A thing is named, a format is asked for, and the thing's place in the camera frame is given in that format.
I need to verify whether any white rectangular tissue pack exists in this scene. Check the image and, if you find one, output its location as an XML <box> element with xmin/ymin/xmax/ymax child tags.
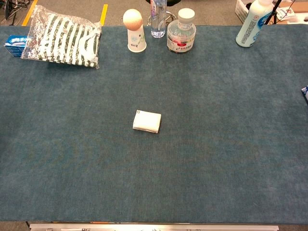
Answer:
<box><xmin>132</xmin><ymin>110</ymin><xmax>162</xmax><ymax>134</ymax></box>

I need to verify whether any teal felt table mat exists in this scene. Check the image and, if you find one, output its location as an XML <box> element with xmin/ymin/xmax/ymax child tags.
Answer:
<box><xmin>0</xmin><ymin>25</ymin><xmax>308</xmax><ymax>222</ymax></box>

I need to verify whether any white paper cup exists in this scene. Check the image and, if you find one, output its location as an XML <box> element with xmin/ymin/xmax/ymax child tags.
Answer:
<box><xmin>127</xmin><ymin>24</ymin><xmax>147</xmax><ymax>53</ymax></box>

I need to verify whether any clear jar with white lid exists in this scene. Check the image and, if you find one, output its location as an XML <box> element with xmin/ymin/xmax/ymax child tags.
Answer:
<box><xmin>167</xmin><ymin>8</ymin><xmax>197</xmax><ymax>54</ymax></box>

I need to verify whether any clear water bottle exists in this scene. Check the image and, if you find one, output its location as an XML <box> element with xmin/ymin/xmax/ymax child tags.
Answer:
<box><xmin>150</xmin><ymin>0</ymin><xmax>167</xmax><ymax>39</ymax></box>

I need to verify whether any beige wooden ball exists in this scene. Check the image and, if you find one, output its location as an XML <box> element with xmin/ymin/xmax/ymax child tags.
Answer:
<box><xmin>123</xmin><ymin>9</ymin><xmax>143</xmax><ymax>31</ymax></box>

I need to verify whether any chrome stool base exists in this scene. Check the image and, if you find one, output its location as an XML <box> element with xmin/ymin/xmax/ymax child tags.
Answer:
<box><xmin>147</xmin><ymin>11</ymin><xmax>179</xmax><ymax>26</ymax></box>

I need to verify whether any yellow floor tape strip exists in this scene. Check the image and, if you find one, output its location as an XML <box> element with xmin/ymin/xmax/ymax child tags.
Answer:
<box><xmin>100</xmin><ymin>4</ymin><xmax>109</xmax><ymax>26</ymax></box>
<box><xmin>22</xmin><ymin>0</ymin><xmax>39</xmax><ymax>26</ymax></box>

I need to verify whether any bagged green striped shirt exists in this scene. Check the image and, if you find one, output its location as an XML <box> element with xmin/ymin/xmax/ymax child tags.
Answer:
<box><xmin>20</xmin><ymin>4</ymin><xmax>103</xmax><ymax>70</ymax></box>

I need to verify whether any white lotion bottle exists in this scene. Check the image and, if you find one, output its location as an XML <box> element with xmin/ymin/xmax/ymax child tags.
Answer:
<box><xmin>235</xmin><ymin>0</ymin><xmax>275</xmax><ymax>48</ymax></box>

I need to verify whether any white plastic basket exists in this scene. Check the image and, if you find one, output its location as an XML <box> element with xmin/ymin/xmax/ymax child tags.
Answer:
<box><xmin>235</xmin><ymin>0</ymin><xmax>253</xmax><ymax>24</ymax></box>

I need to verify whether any blue Oreo cookie box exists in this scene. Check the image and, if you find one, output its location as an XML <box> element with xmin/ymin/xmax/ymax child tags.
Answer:
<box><xmin>3</xmin><ymin>35</ymin><xmax>31</xmax><ymax>57</ymax></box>

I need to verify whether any black tripod stand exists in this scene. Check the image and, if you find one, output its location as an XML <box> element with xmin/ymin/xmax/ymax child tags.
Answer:
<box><xmin>264</xmin><ymin>0</ymin><xmax>282</xmax><ymax>26</ymax></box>

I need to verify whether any cardboard box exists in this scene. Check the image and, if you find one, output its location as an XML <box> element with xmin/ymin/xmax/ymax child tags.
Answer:
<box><xmin>274</xmin><ymin>0</ymin><xmax>308</xmax><ymax>25</ymax></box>

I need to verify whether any aluminium frame rail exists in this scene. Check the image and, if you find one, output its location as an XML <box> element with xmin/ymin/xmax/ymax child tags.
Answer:
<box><xmin>29</xmin><ymin>223</ymin><xmax>280</xmax><ymax>231</ymax></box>

